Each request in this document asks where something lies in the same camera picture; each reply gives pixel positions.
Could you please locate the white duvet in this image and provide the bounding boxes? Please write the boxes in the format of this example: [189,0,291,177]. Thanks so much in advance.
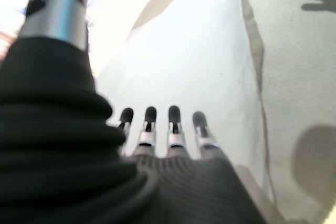
[94,0,276,204]

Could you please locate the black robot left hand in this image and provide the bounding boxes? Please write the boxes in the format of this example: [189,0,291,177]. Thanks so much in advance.
[0,0,267,224]

